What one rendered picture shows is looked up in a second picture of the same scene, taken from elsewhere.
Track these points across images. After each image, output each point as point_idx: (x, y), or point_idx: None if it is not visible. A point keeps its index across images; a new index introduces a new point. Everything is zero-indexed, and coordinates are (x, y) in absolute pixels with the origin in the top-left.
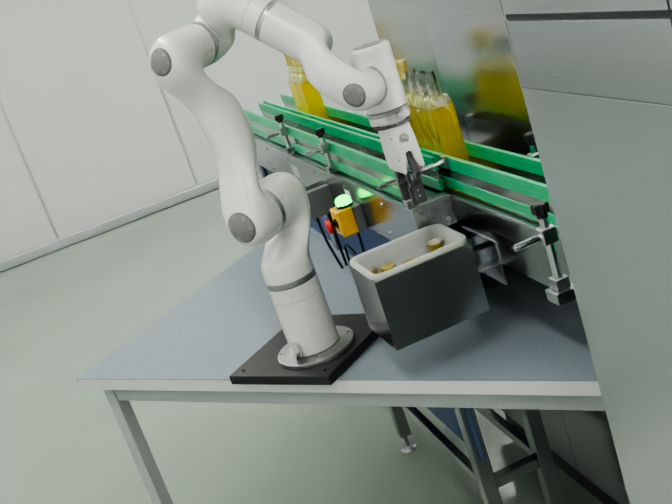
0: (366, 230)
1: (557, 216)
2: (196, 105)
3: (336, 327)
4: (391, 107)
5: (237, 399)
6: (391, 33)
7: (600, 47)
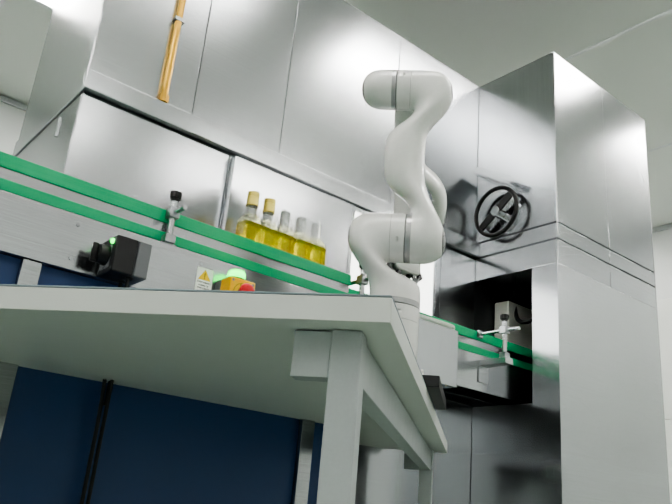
0: None
1: (560, 312)
2: (428, 131)
3: None
4: None
5: (397, 423)
6: (114, 159)
7: (590, 263)
